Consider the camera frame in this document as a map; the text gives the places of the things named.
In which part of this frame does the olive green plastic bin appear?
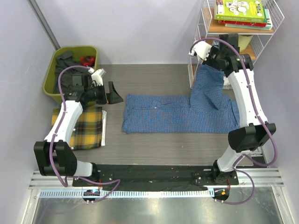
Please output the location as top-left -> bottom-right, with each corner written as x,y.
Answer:
43,46 -> 99,104

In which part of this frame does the folded yellow plaid shirt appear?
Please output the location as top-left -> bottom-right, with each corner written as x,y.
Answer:
51,106 -> 107,151

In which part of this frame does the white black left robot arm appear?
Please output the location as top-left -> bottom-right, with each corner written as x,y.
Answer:
34,75 -> 123,186

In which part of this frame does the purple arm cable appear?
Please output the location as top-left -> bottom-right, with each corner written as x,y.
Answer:
49,65 -> 121,214
190,37 -> 278,205

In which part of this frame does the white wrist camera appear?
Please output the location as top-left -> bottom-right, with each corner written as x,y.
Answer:
189,41 -> 212,61
88,68 -> 106,87

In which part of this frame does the white slotted cable duct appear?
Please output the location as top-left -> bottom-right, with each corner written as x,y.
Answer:
39,188 -> 214,199

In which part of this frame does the blue checked long sleeve shirt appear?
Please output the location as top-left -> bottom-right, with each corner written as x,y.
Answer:
122,65 -> 240,134

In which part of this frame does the pale yellow faceted vase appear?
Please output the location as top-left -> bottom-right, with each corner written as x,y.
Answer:
238,35 -> 253,52

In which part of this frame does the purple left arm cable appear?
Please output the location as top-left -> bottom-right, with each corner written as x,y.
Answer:
49,65 -> 121,214

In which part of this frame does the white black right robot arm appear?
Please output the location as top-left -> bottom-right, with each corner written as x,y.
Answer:
190,34 -> 276,184

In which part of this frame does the aluminium extrusion rail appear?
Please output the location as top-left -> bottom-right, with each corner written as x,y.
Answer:
29,168 -> 284,189

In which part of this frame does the red book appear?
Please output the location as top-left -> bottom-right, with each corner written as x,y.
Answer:
218,20 -> 267,28

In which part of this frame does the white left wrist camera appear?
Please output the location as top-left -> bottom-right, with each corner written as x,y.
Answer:
88,68 -> 106,87

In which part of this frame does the red black garment in bin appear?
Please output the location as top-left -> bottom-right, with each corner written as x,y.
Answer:
80,56 -> 96,67

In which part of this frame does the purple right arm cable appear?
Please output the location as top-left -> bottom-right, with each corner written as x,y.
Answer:
190,37 -> 278,205

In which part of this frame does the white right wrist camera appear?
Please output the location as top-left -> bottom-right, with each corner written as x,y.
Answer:
189,41 -> 212,61

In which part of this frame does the white folded paper booklet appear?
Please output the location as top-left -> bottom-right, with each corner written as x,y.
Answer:
223,77 -> 232,90

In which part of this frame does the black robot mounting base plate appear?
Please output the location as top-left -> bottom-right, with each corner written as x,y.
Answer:
72,164 -> 239,187

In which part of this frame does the dark grey shirt in bin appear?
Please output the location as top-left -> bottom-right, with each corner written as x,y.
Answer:
53,50 -> 88,94

